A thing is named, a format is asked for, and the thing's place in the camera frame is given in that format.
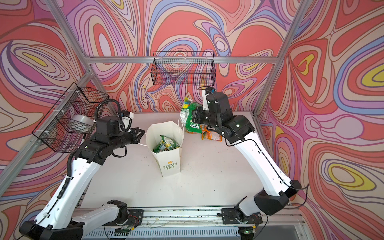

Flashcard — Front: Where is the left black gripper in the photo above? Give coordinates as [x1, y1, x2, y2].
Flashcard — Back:
[108, 127, 146, 152]

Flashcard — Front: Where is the orange Fox's bag large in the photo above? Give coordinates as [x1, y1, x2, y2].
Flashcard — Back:
[201, 125, 223, 142]

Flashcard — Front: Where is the green Fox's spring tea bag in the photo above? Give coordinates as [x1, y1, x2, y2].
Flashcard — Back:
[180, 97, 202, 134]

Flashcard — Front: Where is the white paper bag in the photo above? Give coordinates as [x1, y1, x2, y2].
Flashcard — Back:
[146, 121, 184, 178]

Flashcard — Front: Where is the yellow-green Fox's bag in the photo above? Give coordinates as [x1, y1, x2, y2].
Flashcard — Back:
[153, 135, 180, 154]

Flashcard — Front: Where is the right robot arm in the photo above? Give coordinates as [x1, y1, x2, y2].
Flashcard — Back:
[191, 87, 302, 223]

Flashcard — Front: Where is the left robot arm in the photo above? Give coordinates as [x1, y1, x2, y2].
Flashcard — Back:
[20, 99, 145, 240]

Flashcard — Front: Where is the silver tape roll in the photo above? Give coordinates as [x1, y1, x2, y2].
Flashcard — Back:
[71, 115, 94, 126]

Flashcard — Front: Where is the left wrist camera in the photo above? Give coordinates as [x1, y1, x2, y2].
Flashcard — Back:
[120, 110, 134, 132]

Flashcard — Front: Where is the black wire basket back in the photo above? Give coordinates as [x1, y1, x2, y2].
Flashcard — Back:
[151, 51, 216, 87]

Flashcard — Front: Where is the black wire basket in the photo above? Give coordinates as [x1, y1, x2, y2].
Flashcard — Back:
[32, 83, 109, 153]
[151, 51, 216, 87]

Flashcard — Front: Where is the black wire basket left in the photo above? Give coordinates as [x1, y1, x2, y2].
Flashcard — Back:
[32, 83, 109, 153]

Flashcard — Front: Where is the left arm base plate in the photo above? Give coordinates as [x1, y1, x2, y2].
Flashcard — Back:
[102, 200, 144, 227]

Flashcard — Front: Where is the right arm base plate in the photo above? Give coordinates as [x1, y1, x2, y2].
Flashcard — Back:
[217, 197, 263, 226]

